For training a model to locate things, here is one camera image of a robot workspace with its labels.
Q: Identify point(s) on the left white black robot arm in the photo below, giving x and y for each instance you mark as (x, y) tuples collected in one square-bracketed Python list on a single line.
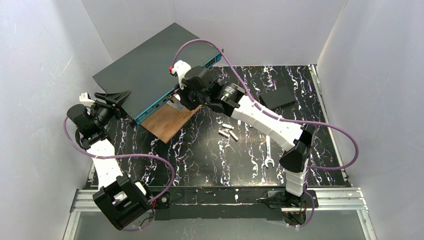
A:
[(119, 198)]

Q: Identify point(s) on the silver open-end wrench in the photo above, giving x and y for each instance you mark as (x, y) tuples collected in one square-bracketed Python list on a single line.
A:
[(268, 160)]

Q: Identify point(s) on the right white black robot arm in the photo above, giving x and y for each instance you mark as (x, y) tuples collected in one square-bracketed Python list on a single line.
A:
[(198, 86)]

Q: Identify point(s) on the silver metal mount bracket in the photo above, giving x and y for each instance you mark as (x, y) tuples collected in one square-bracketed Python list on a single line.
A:
[(176, 104)]

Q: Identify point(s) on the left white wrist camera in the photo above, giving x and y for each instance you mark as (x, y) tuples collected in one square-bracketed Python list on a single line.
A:
[(85, 100)]

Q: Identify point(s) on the wooden base board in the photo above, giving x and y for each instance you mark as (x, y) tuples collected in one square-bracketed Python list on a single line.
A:
[(167, 121)]

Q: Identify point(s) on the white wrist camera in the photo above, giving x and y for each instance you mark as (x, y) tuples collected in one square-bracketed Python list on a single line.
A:
[(179, 69), (85, 100)]

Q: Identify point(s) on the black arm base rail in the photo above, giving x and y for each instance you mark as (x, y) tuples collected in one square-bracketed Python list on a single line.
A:
[(217, 202)]

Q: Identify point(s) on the dark teal network switch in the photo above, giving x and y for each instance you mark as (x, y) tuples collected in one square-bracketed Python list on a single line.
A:
[(144, 71)]

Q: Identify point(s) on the aluminium frame rail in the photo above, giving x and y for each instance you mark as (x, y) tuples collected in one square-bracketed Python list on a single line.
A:
[(333, 198)]

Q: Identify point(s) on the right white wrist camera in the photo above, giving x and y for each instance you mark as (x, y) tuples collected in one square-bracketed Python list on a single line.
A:
[(179, 69)]

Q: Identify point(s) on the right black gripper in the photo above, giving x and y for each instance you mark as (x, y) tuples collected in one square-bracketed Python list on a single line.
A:
[(185, 98)]

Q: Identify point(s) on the small black box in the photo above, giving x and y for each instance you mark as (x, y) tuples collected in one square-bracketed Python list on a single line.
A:
[(279, 97)]

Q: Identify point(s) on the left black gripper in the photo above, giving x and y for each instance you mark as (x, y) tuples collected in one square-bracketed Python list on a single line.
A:
[(112, 108)]

